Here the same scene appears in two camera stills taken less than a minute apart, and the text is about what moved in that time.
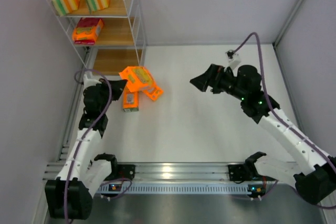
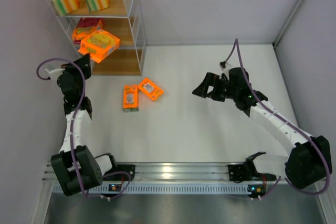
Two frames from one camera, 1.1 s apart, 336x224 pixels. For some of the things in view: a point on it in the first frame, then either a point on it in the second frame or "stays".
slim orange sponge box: (130, 100) stays
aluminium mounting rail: (182, 172) stays
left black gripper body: (109, 87) to (79, 66)
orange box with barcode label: (153, 93) stays
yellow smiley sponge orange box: (138, 78) to (100, 44)
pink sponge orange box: (86, 30) stays
